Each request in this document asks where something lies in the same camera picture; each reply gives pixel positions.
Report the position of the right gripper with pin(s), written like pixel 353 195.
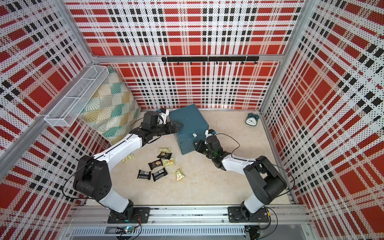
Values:
pixel 199 146

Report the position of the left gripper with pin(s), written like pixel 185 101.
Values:
pixel 170 128

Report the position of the teal drawer cabinet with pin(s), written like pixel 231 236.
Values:
pixel 194 127

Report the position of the green cookie packet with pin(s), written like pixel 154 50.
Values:
pixel 165 150
pixel 179 175
pixel 168 162
pixel 128 158

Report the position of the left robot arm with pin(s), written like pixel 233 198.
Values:
pixel 92 178

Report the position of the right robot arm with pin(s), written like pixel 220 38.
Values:
pixel 265 180

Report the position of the black cookie packet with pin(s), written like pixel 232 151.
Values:
pixel 165 155
pixel 155 164

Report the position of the black cookie packet barcode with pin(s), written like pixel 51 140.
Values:
pixel 159 174
pixel 144 175

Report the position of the teal alarm clock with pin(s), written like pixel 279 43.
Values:
pixel 252 119

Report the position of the patterned pillow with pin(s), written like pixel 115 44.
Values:
pixel 112 109

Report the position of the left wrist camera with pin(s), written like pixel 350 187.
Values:
pixel 162 115

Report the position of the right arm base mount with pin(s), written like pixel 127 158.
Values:
pixel 242 215

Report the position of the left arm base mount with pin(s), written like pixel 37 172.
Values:
pixel 132 215

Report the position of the black hook rail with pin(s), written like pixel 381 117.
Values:
pixel 241 59

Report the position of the white wire basket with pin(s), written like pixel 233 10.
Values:
pixel 67 110

